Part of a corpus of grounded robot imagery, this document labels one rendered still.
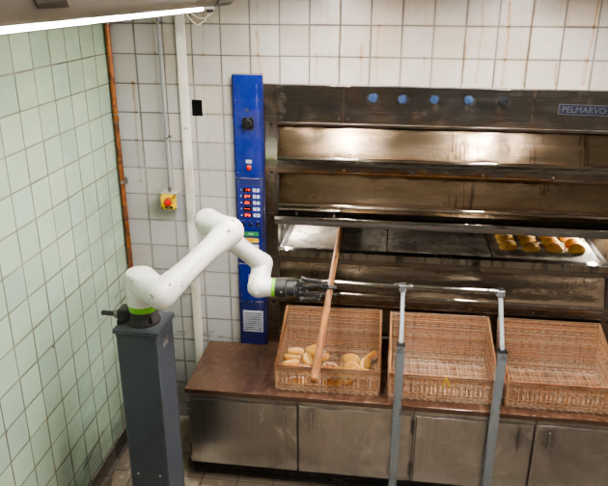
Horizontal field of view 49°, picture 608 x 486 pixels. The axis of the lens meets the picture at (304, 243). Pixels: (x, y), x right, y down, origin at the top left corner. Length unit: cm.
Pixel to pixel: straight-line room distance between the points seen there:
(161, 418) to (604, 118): 258
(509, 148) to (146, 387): 213
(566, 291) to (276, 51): 202
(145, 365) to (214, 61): 159
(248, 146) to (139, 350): 126
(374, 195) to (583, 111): 112
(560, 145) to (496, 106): 38
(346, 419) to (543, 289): 129
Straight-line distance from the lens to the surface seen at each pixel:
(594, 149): 370
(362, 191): 362
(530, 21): 353
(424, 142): 356
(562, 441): 373
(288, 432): 370
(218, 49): 359
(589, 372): 406
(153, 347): 296
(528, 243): 395
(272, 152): 362
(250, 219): 372
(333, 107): 354
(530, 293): 388
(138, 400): 314
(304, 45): 351
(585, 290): 395
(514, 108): 358
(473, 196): 365
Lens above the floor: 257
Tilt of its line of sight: 21 degrees down
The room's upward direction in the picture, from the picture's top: straight up
